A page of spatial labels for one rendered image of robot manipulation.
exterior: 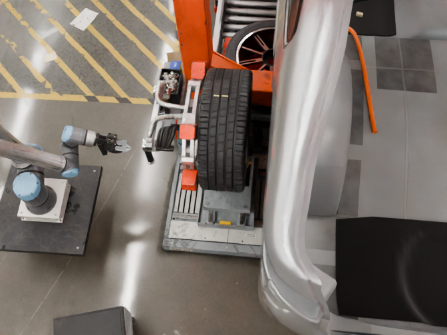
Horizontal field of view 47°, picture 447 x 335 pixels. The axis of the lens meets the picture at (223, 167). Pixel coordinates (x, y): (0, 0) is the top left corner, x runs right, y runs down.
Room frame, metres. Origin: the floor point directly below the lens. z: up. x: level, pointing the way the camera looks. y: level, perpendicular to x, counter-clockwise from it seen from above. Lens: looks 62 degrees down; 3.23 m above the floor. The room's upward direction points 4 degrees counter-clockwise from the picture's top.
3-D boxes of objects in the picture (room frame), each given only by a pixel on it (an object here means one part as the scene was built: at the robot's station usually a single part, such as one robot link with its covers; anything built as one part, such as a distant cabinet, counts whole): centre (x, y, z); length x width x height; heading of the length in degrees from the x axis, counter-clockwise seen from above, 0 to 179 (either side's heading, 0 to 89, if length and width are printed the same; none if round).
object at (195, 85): (1.50, 0.14, 0.85); 0.54 x 0.07 x 0.54; 171
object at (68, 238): (1.35, 1.13, 0.15); 0.60 x 0.60 x 0.30; 82
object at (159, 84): (1.62, 0.24, 1.03); 0.19 x 0.18 x 0.11; 81
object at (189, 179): (1.19, 0.18, 0.85); 0.09 x 0.08 x 0.07; 171
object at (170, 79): (2.05, 0.31, 0.51); 0.20 x 0.14 x 0.13; 170
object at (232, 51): (2.26, -0.38, 0.39); 0.66 x 0.66 x 0.24
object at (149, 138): (1.42, 0.27, 1.03); 0.19 x 0.18 x 0.11; 81
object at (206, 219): (1.44, -0.03, 0.13); 0.50 x 0.36 x 0.10; 171
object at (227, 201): (1.47, -0.03, 0.32); 0.40 x 0.30 x 0.28; 171
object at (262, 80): (1.93, -0.23, 0.69); 0.52 x 0.17 x 0.35; 81
